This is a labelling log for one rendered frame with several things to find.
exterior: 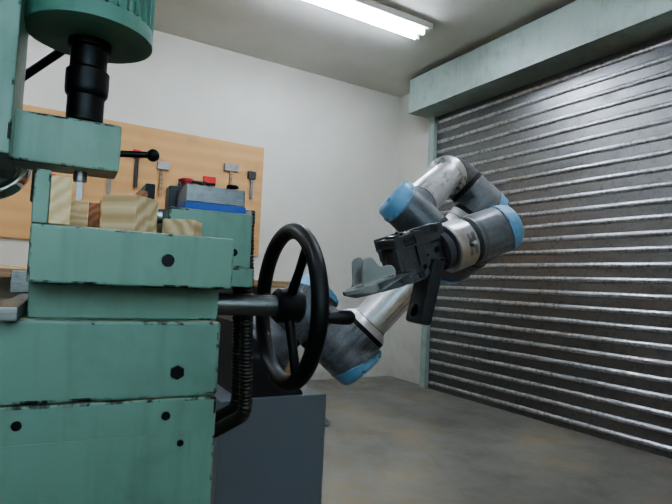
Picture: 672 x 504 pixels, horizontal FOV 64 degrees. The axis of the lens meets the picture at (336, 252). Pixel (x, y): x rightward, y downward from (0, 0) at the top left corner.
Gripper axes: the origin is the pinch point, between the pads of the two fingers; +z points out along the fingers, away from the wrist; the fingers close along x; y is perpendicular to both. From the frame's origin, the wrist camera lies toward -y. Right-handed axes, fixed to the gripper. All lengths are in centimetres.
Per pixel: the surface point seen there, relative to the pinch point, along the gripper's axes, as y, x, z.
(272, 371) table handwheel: -10.7, -14.1, 12.0
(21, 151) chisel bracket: 33, -8, 39
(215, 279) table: 10.5, 14.6, 23.9
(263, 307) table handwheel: 1.5, -9.3, 11.8
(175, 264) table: 13.5, 14.6, 27.7
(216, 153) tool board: 74, -342, -90
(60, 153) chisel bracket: 32.0, -7.6, 34.4
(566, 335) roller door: -108, -164, -225
